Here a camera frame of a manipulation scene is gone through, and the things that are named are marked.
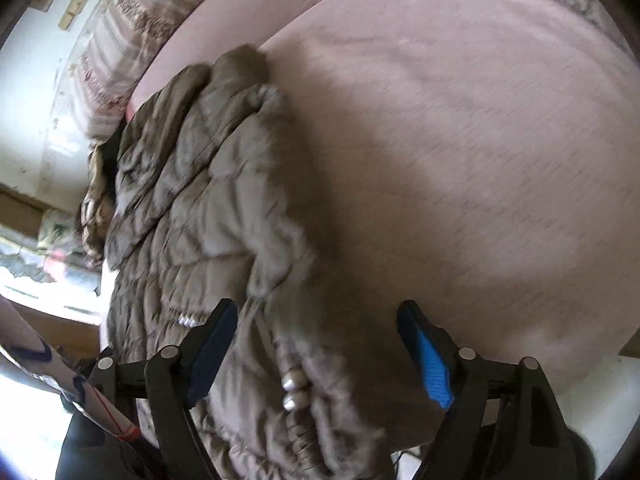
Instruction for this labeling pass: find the pink bed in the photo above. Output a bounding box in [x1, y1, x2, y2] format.
[100, 0, 637, 403]

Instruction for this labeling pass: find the olive quilted hooded jacket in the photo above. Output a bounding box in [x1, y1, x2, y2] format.
[102, 45, 441, 480]

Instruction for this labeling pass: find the large striped floral cushion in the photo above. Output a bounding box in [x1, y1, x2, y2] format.
[62, 0, 236, 138]

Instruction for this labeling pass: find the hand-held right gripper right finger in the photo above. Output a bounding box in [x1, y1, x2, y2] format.
[396, 300, 596, 480]

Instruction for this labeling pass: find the green floral pillow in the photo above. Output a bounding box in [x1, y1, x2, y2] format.
[37, 207, 83, 256]

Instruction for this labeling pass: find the brown wooden panel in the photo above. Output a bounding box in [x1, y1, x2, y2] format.
[0, 185, 48, 235]

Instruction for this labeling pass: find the person's white printed clothing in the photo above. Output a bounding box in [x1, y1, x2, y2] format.
[0, 297, 143, 442]

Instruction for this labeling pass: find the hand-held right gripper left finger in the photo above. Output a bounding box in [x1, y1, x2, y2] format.
[57, 298, 239, 480]

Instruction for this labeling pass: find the beige wall switch plate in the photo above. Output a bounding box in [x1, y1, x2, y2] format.
[58, 0, 94, 31]

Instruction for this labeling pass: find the pile of dark clothes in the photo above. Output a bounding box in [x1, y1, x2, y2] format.
[79, 140, 122, 267]

